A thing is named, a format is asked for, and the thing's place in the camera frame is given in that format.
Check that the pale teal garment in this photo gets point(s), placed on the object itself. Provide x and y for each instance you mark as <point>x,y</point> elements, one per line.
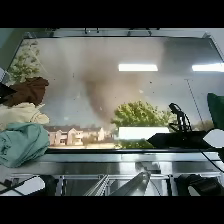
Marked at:
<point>23,143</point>

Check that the dark green garment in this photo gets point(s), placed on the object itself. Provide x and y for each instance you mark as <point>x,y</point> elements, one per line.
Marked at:
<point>216,110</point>

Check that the cream garment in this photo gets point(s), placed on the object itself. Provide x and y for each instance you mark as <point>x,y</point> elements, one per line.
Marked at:
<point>20,115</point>

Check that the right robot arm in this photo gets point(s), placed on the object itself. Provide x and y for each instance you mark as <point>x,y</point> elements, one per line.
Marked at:
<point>180,140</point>

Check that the brown garment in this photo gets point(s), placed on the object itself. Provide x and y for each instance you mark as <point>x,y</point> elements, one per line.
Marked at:
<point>30,90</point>

